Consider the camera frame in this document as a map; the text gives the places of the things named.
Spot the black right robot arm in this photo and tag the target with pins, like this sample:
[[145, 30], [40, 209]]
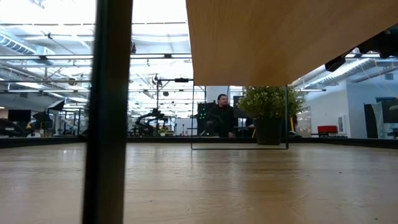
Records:
[[379, 43]]

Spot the black equipment rack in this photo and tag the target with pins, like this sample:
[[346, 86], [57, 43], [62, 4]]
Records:
[[203, 118]]

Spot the person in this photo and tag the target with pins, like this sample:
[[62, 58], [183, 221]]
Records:
[[224, 116]]

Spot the green potted plant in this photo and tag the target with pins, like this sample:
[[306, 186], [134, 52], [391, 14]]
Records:
[[267, 104]]

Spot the wooden riser with black legs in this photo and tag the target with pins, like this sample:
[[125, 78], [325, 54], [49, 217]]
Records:
[[273, 40]]

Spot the red bench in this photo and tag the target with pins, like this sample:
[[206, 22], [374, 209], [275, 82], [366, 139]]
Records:
[[327, 129]]

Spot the silver ventilation duct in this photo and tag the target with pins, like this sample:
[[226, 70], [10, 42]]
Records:
[[342, 71]]

